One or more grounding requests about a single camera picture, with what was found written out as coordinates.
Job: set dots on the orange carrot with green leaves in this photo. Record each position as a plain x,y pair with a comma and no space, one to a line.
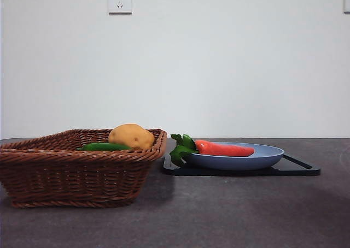
224,149

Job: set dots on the round blue plate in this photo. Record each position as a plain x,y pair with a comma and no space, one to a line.
232,162

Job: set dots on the yellow-brown potato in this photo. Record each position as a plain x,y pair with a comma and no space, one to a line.
129,136

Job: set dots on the green chili pepper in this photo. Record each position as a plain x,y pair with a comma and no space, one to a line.
109,146

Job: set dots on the black rectangular tray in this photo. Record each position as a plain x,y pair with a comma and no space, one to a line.
246,172

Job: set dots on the brown wicker basket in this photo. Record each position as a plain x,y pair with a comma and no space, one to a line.
68,177

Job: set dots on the white wall socket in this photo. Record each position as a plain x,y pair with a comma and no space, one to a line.
120,1

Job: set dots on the white wall plate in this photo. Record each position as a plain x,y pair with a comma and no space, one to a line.
347,1

